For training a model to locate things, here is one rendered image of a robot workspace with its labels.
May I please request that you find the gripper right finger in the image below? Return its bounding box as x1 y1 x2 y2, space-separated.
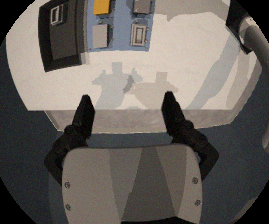
161 91 219 181

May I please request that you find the orange rectangular block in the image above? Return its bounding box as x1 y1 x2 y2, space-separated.
93 0 112 16

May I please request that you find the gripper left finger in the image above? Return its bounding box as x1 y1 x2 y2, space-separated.
44 94 95 186

